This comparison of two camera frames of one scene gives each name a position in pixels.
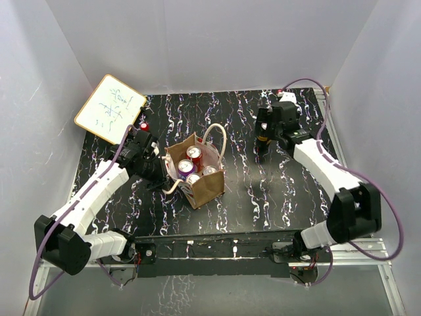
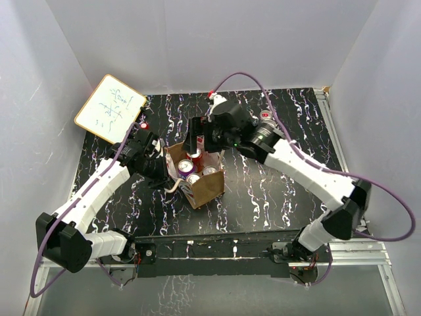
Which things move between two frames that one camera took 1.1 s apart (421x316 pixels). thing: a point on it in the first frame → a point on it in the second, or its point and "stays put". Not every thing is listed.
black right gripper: [264, 115] → [198, 126]
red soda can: [191, 178] stays put
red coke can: [195, 153] stays put
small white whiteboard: [110, 109] stays put
